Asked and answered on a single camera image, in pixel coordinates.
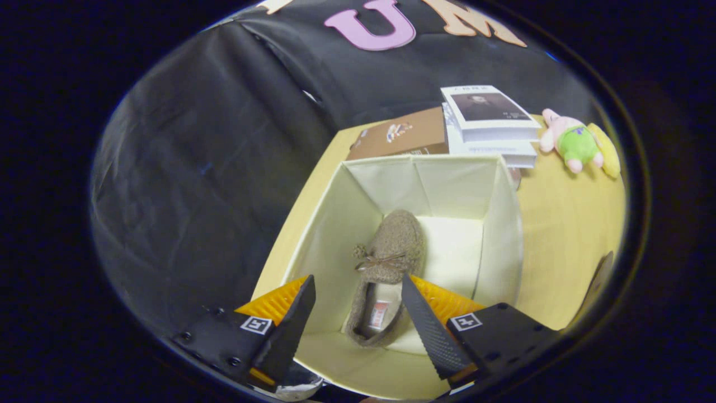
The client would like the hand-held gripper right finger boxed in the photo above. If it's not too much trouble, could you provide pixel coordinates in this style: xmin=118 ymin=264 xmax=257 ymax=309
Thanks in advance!
xmin=401 ymin=274 xmax=560 ymax=387

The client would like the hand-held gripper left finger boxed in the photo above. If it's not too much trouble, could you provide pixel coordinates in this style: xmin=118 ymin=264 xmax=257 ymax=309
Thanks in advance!
xmin=173 ymin=274 xmax=317 ymax=387

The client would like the brown fuzzy shoe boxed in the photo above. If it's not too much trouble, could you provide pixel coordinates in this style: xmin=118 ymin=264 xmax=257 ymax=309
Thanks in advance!
xmin=342 ymin=209 xmax=426 ymax=349
xmin=571 ymin=251 xmax=615 ymax=332

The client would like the grey fabric storage box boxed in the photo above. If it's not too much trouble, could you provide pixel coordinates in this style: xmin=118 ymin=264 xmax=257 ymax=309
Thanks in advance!
xmin=280 ymin=154 xmax=524 ymax=401

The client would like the black backdrop cloth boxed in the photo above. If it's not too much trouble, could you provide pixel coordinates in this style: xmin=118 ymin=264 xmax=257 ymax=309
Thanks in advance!
xmin=89 ymin=0 xmax=593 ymax=336

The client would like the plain white book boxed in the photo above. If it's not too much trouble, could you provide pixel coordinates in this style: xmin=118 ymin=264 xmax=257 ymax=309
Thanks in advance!
xmin=445 ymin=106 xmax=539 ymax=168

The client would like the white book with portrait cover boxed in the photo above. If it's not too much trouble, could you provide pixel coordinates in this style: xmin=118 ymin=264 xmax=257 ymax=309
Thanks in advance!
xmin=440 ymin=85 xmax=542 ymax=143

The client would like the green and pink plush toy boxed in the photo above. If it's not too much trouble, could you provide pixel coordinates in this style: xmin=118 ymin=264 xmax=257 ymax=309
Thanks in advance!
xmin=539 ymin=109 xmax=606 ymax=174

